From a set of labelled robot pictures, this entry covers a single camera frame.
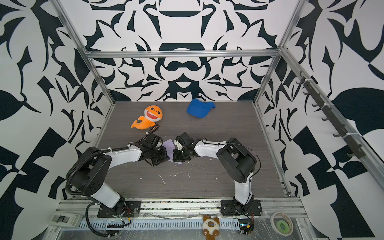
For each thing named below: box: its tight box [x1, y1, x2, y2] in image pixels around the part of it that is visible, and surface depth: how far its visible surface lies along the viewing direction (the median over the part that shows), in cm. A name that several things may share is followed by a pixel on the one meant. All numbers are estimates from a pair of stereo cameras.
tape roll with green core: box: [270, 212, 294, 236], surface depth 71 cm
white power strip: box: [48, 211, 83, 228], surface depth 70 cm
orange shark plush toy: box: [131, 105, 164, 130], surface depth 104 cm
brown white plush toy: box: [202, 214, 220, 240], surface depth 69 cm
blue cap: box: [187, 98, 216, 118], surface depth 116 cm
